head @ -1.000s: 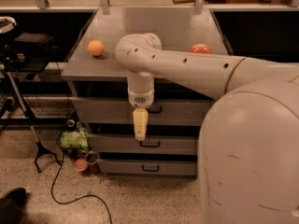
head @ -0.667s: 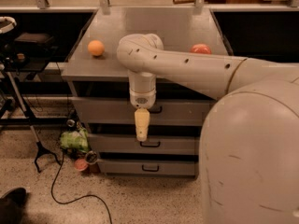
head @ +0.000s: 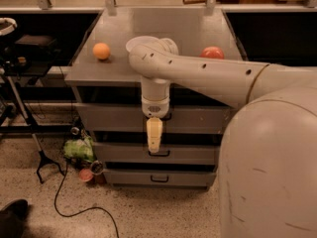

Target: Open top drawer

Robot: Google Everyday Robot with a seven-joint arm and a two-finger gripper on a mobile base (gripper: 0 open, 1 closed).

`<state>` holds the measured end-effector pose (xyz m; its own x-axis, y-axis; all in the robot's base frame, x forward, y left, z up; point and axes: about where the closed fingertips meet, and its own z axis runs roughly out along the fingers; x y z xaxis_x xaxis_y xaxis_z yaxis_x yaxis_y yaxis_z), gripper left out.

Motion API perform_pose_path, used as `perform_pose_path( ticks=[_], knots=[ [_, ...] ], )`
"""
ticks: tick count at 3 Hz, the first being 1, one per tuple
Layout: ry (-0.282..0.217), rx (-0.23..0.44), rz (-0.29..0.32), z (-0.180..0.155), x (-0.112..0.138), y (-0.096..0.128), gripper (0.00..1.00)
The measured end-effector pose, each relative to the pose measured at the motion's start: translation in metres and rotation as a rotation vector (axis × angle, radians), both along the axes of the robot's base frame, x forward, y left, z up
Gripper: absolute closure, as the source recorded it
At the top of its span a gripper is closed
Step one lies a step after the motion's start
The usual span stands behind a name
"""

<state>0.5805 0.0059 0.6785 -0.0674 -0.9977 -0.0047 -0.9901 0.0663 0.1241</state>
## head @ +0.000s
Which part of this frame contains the white ceramic bowl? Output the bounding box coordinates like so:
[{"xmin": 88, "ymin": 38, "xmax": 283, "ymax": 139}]
[{"xmin": 126, "ymin": 36, "xmax": 158, "ymax": 53}]

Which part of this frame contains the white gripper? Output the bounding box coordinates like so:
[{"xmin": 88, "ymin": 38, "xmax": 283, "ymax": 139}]
[{"xmin": 142, "ymin": 97, "xmax": 169, "ymax": 153}]

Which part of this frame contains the small orange fruit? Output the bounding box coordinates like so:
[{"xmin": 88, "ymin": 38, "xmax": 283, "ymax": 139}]
[{"xmin": 92, "ymin": 43, "xmax": 110, "ymax": 60}]

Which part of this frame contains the grey bottom drawer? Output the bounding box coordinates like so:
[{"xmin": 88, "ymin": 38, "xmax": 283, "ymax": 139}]
[{"xmin": 103, "ymin": 169, "xmax": 216, "ymax": 187}]

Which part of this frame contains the black floor cable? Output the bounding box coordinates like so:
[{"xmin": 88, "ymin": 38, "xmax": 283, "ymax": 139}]
[{"xmin": 53, "ymin": 161, "xmax": 120, "ymax": 238}]

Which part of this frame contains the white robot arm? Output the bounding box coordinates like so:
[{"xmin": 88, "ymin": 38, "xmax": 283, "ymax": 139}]
[{"xmin": 126, "ymin": 37, "xmax": 317, "ymax": 238}]

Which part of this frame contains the black shoe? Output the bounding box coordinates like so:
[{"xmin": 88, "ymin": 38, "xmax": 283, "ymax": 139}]
[{"xmin": 0, "ymin": 199, "xmax": 29, "ymax": 238}]

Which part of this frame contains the grey middle drawer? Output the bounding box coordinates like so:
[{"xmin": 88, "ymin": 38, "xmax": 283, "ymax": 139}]
[{"xmin": 94, "ymin": 143, "xmax": 219, "ymax": 165}]

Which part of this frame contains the black tripod stand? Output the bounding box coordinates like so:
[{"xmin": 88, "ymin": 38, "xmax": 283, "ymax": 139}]
[{"xmin": 1, "ymin": 69, "xmax": 64, "ymax": 183}]

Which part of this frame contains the red apple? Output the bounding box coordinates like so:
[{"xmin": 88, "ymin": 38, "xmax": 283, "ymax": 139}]
[{"xmin": 200, "ymin": 47, "xmax": 225, "ymax": 60}]

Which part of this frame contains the grey drawer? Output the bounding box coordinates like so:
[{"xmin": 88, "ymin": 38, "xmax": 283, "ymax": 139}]
[
  {"xmin": 103, "ymin": 169, "xmax": 216, "ymax": 187},
  {"xmin": 94, "ymin": 143, "xmax": 219, "ymax": 165},
  {"xmin": 76, "ymin": 103, "xmax": 233, "ymax": 134}
]

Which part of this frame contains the grey top drawer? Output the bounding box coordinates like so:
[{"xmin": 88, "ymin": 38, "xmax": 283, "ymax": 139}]
[{"xmin": 76, "ymin": 103, "xmax": 233, "ymax": 134}]

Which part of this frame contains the small round can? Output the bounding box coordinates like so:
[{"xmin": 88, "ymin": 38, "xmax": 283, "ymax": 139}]
[{"xmin": 90, "ymin": 161, "xmax": 104, "ymax": 176}]

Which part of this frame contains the pink round cup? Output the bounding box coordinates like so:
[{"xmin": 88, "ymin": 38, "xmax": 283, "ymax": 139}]
[{"xmin": 79, "ymin": 169, "xmax": 93, "ymax": 182}]

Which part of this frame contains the black box on stand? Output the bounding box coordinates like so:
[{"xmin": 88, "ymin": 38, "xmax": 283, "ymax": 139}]
[{"xmin": 15, "ymin": 35, "xmax": 56, "ymax": 51}]

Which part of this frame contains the grey drawer cabinet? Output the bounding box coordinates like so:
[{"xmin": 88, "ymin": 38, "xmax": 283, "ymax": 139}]
[{"xmin": 65, "ymin": 7, "xmax": 241, "ymax": 174}]

